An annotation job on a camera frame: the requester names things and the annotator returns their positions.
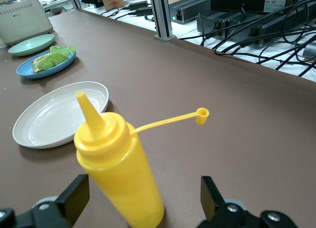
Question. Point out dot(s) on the beige metal toaster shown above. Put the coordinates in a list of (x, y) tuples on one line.
[(22, 20)]

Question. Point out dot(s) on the green lettuce leaf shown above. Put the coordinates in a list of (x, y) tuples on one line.
[(54, 56)]

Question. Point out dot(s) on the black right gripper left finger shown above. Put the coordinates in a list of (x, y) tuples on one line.
[(49, 213)]

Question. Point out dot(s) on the black box with label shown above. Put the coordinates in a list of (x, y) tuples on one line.
[(247, 1)]

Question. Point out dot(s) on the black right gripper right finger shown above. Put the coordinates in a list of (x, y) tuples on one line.
[(234, 218)]

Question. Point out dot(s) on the black power adapter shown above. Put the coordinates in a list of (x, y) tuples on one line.
[(143, 11), (138, 5)]

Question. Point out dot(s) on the pale green plate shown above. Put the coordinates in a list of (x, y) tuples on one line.
[(29, 46)]

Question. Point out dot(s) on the light brown bread slice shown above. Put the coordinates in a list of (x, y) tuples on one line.
[(36, 70)]

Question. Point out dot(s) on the yellow squeeze bottle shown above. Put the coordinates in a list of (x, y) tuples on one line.
[(118, 168)]

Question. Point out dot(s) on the white plate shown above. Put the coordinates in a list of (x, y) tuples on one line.
[(49, 124)]

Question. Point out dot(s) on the grey ribbed power supply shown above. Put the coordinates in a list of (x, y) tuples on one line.
[(219, 23), (271, 30)]

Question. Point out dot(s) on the white lower shelf board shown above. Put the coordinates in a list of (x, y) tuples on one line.
[(190, 39)]

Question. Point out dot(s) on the blue plate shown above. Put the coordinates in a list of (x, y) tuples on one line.
[(56, 68)]

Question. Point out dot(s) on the aluminium frame post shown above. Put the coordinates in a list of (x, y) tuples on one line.
[(161, 15)]

